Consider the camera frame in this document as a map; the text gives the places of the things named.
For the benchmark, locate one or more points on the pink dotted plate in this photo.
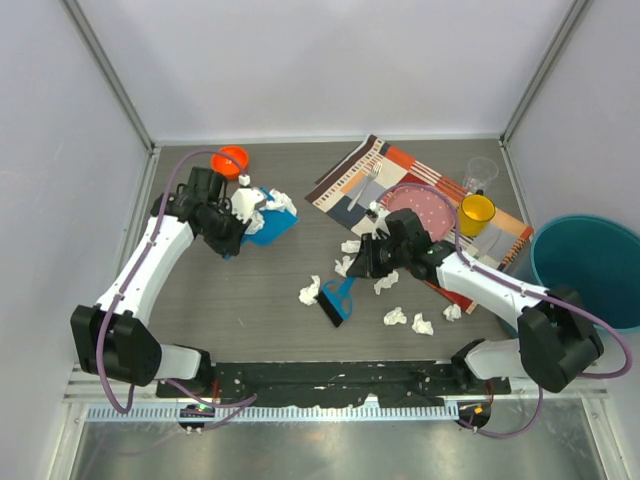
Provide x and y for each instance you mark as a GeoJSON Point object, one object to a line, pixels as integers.
{"type": "Point", "coordinates": [432, 210]}

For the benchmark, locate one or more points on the patterned placemat cloth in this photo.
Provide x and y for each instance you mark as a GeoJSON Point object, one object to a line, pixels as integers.
{"type": "Point", "coordinates": [497, 245]}

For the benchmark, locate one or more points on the orange bowl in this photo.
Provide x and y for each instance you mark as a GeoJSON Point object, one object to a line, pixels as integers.
{"type": "Point", "coordinates": [230, 161]}

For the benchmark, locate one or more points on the blue dustpan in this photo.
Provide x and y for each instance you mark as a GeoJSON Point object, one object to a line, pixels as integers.
{"type": "Point", "coordinates": [276, 223]}

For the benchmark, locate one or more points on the blue hand brush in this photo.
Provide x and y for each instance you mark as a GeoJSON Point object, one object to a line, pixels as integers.
{"type": "Point", "coordinates": [334, 297]}

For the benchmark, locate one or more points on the white slotted cable duct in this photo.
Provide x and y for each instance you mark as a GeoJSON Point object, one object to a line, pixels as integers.
{"type": "Point", "coordinates": [184, 413]}

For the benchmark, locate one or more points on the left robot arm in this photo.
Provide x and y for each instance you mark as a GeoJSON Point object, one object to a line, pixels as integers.
{"type": "Point", "coordinates": [112, 337]}

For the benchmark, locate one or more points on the yellow mug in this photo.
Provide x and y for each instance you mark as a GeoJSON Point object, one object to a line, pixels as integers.
{"type": "Point", "coordinates": [475, 212]}

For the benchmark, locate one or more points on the teal trash bin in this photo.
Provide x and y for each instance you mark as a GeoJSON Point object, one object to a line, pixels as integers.
{"type": "Point", "coordinates": [596, 257]}

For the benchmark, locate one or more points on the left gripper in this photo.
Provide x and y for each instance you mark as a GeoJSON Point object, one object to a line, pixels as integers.
{"type": "Point", "coordinates": [235, 236]}

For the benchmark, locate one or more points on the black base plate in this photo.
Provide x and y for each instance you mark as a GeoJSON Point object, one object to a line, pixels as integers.
{"type": "Point", "coordinates": [343, 384]}

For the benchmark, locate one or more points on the clear plastic cup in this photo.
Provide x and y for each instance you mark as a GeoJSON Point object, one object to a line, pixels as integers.
{"type": "Point", "coordinates": [480, 174]}

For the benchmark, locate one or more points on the white plastic fork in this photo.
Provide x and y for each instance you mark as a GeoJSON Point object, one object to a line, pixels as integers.
{"type": "Point", "coordinates": [370, 177]}

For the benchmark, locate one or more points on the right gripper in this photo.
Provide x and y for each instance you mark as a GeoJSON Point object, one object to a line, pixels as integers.
{"type": "Point", "coordinates": [368, 257]}

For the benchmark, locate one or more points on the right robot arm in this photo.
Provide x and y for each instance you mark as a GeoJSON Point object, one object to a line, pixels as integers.
{"type": "Point", "coordinates": [554, 342]}

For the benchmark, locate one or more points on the paper scrap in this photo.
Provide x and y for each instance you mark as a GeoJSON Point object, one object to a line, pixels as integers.
{"type": "Point", "coordinates": [421, 326]}
{"type": "Point", "coordinates": [256, 223]}
{"type": "Point", "coordinates": [386, 282]}
{"type": "Point", "coordinates": [394, 317]}
{"type": "Point", "coordinates": [342, 266]}
{"type": "Point", "coordinates": [280, 201]}
{"type": "Point", "coordinates": [452, 313]}
{"type": "Point", "coordinates": [308, 295]}
{"type": "Point", "coordinates": [350, 246]}

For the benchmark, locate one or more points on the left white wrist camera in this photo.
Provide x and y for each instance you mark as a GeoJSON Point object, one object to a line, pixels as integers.
{"type": "Point", "coordinates": [244, 202]}

